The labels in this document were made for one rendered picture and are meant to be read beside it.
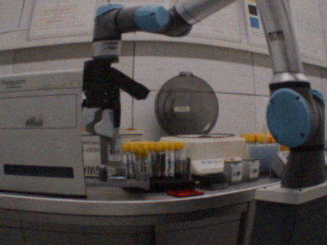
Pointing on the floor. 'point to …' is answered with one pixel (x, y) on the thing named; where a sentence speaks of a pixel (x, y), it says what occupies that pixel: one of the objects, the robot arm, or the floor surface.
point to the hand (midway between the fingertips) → (110, 144)
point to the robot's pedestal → (290, 223)
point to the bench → (138, 208)
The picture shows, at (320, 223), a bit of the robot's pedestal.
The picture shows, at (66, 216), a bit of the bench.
